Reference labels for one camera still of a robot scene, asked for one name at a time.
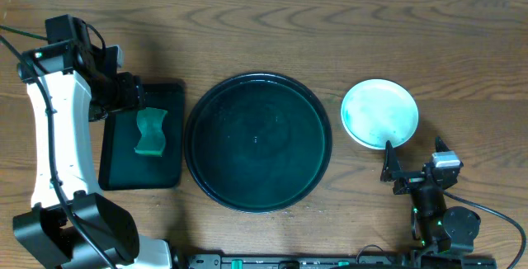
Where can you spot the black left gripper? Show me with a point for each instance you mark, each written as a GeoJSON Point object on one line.
{"type": "Point", "coordinates": [134, 92]}

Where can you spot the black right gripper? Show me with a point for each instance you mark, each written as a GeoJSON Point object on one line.
{"type": "Point", "coordinates": [393, 172]}

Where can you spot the mint green plate front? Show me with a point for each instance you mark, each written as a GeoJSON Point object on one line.
{"type": "Point", "coordinates": [377, 111]}

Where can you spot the green scrubbing sponge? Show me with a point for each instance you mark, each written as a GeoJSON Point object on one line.
{"type": "Point", "coordinates": [152, 141]}

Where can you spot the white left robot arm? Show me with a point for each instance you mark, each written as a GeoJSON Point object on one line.
{"type": "Point", "coordinates": [98, 128]}

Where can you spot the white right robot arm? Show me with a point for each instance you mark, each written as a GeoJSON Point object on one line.
{"type": "Point", "coordinates": [440, 229]}

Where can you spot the rectangular black water tray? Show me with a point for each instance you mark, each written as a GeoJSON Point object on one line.
{"type": "Point", "coordinates": [121, 168]}

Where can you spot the round black tray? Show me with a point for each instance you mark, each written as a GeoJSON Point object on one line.
{"type": "Point", "coordinates": [258, 142]}

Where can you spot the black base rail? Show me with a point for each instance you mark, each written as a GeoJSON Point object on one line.
{"type": "Point", "coordinates": [365, 258]}

